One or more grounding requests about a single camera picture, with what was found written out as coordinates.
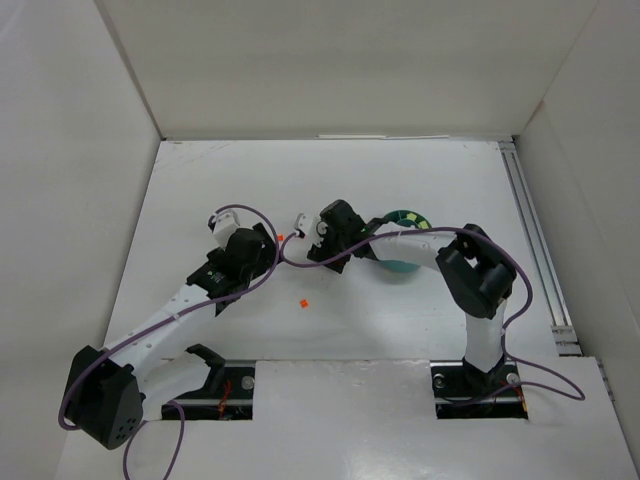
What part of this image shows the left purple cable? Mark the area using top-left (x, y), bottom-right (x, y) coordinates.
top-left (59, 204), bottom-right (281, 480)

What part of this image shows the aluminium rail right edge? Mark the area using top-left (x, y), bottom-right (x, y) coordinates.
top-left (498, 139), bottom-right (583, 357)

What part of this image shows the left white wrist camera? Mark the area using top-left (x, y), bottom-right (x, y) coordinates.
top-left (208, 209), bottom-right (240, 249)

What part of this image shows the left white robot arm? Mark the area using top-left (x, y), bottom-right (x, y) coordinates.
top-left (58, 220), bottom-right (279, 450)

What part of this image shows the teal round divided container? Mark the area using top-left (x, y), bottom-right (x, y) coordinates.
top-left (370, 210), bottom-right (437, 274)

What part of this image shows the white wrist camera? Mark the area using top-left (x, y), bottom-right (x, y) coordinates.
top-left (208, 209), bottom-right (240, 249)
top-left (294, 213), bottom-right (326, 246)

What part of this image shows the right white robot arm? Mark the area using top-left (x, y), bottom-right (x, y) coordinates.
top-left (295, 200), bottom-right (517, 386)

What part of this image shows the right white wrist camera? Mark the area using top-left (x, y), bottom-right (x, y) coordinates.
top-left (294, 213), bottom-right (326, 246)

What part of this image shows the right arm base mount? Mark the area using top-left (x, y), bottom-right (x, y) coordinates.
top-left (430, 360), bottom-right (528, 420)

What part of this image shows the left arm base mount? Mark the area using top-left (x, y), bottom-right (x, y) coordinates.
top-left (174, 344), bottom-right (256, 421)

